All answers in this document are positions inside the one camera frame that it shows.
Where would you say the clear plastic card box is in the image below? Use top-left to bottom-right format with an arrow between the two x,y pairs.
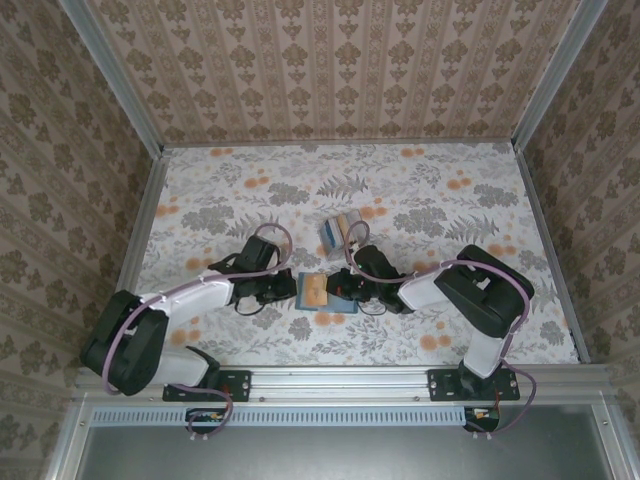
318,209 -> 365,260

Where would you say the aluminium corner post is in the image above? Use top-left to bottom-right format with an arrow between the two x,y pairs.
512,0 -> 609,151
59,0 -> 166,154

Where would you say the grey metal sheet panel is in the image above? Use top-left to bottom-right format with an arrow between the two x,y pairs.
74,424 -> 611,480

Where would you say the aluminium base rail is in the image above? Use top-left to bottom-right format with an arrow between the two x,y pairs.
74,366 -> 614,404

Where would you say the grey slotted cable duct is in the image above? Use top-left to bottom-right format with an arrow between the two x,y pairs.
92,405 -> 469,427

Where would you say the blue credit card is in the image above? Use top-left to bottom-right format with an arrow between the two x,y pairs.
322,219 -> 342,252

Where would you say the black connector box with wires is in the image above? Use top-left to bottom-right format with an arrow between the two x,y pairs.
185,407 -> 226,434
463,405 -> 501,432

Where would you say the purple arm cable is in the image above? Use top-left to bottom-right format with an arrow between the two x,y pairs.
346,221 -> 539,442
101,221 -> 295,444

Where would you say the floral table cover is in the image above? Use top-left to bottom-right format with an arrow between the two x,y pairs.
114,142 -> 584,369

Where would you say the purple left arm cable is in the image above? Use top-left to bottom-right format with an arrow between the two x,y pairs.
101,221 -> 295,444

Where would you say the aluminium table side rail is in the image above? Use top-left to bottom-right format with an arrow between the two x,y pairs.
514,144 -> 591,366
94,147 -> 171,369

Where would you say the blue card holder wallet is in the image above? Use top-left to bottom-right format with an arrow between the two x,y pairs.
295,272 -> 359,315

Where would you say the orange credit card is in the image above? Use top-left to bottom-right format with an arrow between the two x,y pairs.
298,273 -> 330,310

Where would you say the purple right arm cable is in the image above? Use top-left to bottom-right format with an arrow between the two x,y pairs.
346,221 -> 539,442

